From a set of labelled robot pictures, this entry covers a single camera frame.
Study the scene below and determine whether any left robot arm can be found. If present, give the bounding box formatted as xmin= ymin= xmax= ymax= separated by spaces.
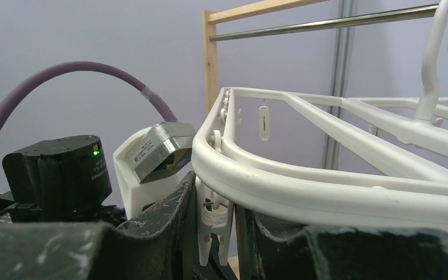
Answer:
xmin=0 ymin=135 xmax=127 ymax=226

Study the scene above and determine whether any metal rack rod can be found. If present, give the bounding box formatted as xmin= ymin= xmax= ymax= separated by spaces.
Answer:
xmin=209 ymin=4 xmax=438 ymax=42

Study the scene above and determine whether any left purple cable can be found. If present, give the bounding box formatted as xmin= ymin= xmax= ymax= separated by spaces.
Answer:
xmin=0 ymin=61 xmax=179 ymax=186

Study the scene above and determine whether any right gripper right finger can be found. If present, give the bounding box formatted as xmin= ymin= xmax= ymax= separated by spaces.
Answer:
xmin=235 ymin=206 xmax=448 ymax=279

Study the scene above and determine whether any wooden drying rack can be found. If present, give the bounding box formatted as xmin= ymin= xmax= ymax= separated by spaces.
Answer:
xmin=202 ymin=1 xmax=339 ymax=114

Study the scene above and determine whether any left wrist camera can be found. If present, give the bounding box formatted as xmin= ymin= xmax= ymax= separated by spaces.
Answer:
xmin=113 ymin=122 xmax=196 ymax=219

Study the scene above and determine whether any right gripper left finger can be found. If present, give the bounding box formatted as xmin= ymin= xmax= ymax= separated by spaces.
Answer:
xmin=0 ymin=171 xmax=196 ymax=279

